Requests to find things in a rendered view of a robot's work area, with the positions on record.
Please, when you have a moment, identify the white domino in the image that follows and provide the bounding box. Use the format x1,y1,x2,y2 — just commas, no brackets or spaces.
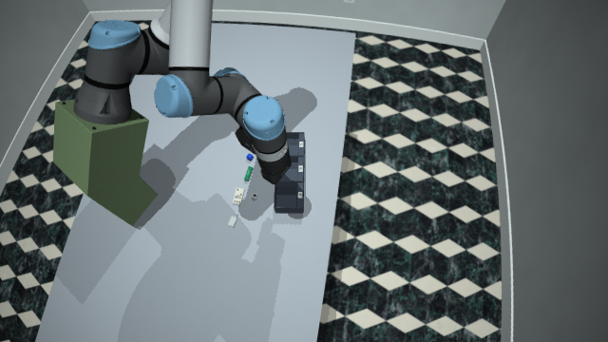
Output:
233,188,244,205

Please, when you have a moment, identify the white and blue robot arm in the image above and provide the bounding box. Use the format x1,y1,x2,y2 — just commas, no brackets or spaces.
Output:
74,0,287,154

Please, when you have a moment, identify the green aa battery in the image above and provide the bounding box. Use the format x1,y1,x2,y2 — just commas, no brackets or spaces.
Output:
244,165,253,181

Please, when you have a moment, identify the dark grey rack of three bins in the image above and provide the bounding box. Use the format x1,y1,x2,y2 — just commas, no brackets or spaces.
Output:
274,132,305,214

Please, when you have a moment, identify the white usb stick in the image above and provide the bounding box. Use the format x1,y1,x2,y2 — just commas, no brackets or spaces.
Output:
228,213,238,227

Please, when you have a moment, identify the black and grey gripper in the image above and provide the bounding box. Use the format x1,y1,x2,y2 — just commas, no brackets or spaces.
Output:
235,126,292,184

